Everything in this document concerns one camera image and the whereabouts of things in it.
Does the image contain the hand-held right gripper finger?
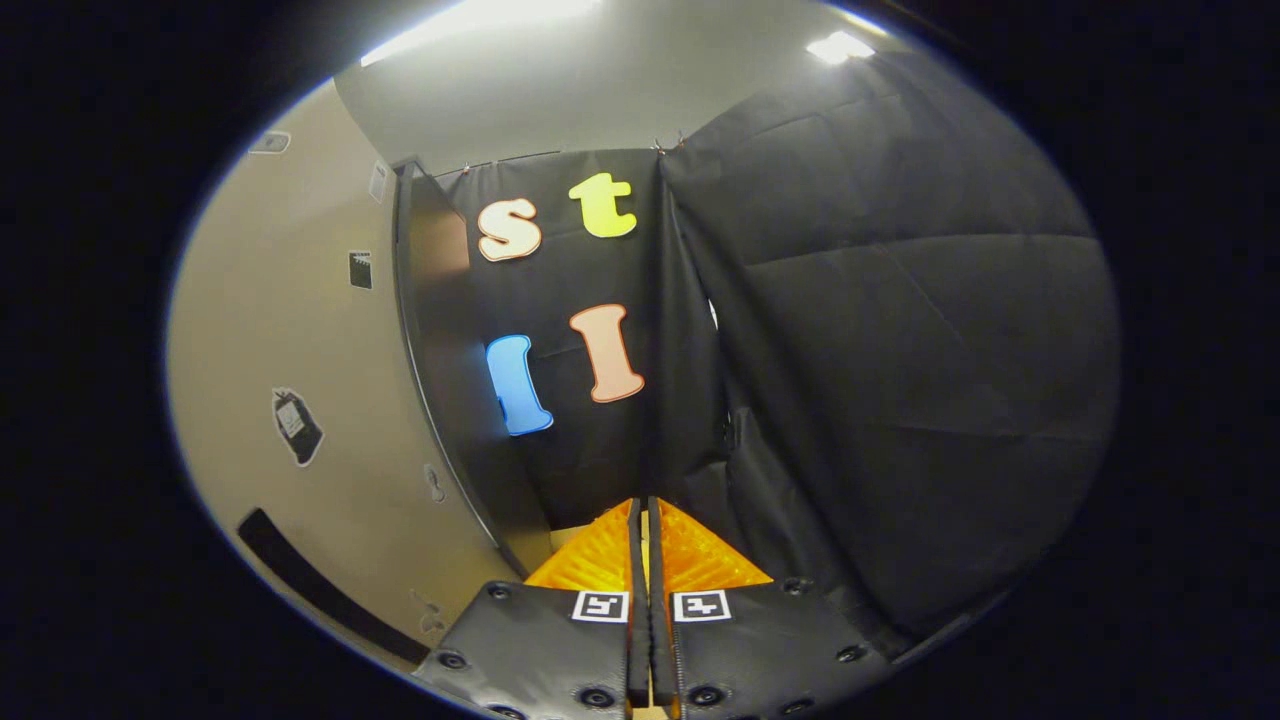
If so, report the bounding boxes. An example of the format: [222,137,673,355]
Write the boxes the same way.
[648,497,896,720]
[412,497,649,720]

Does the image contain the black door handle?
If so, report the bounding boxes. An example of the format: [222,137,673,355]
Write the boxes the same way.
[236,507,431,667]

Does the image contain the black backdrop cloth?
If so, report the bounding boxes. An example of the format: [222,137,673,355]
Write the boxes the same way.
[440,50,1123,646]

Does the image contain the narrow ceiling light strip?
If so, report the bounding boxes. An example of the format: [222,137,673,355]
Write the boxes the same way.
[805,30,877,67]

